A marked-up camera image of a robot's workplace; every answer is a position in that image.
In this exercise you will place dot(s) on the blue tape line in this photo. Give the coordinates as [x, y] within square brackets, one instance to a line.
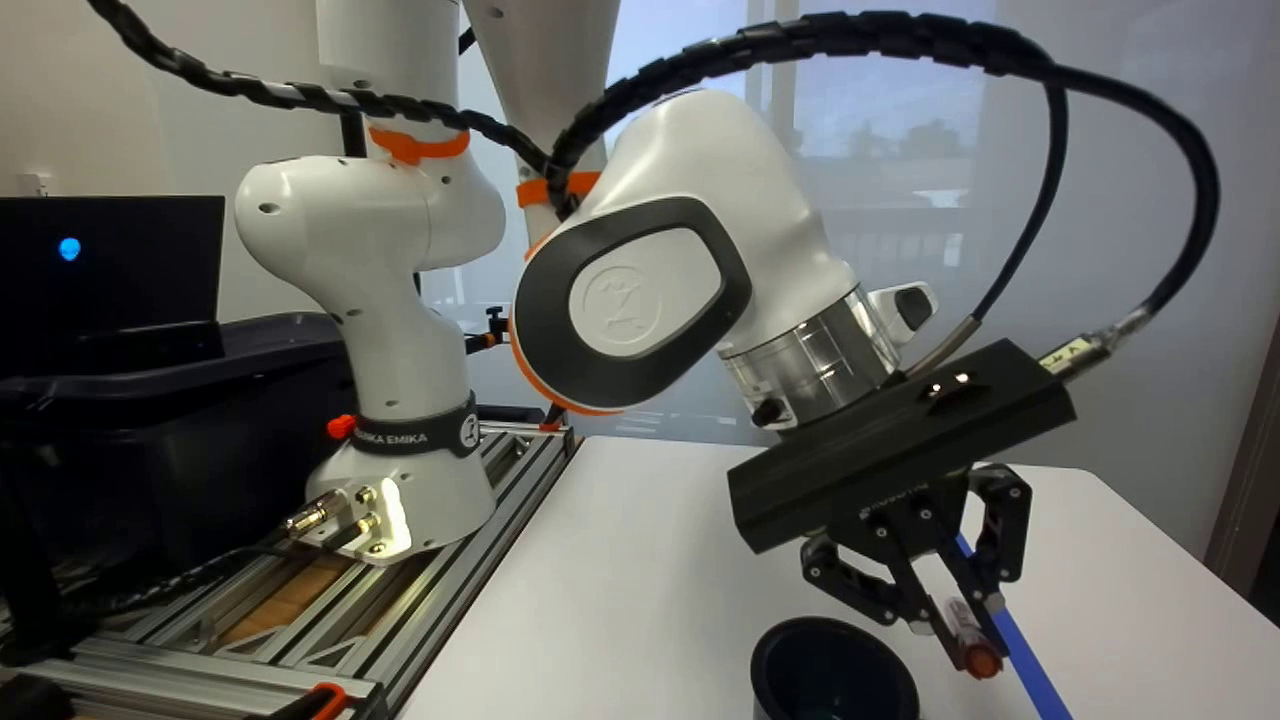
[1035, 672]

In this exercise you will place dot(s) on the orange black clamp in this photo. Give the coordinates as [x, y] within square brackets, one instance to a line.
[325, 701]

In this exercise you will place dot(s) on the aluminium rail base frame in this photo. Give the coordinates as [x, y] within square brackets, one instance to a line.
[333, 624]

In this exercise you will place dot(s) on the black equipment case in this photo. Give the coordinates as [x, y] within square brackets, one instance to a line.
[162, 453]

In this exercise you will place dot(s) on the black monitor with blue light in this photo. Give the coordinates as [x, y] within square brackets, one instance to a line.
[106, 281]

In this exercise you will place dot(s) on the black camera boom orange joints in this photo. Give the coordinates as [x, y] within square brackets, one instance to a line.
[489, 331]

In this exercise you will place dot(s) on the dark green enamel mug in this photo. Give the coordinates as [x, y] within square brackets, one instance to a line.
[832, 672]

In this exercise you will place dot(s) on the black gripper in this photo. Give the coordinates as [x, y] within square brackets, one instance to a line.
[894, 447]

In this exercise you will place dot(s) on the red capped marker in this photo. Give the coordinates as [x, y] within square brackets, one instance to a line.
[981, 645]

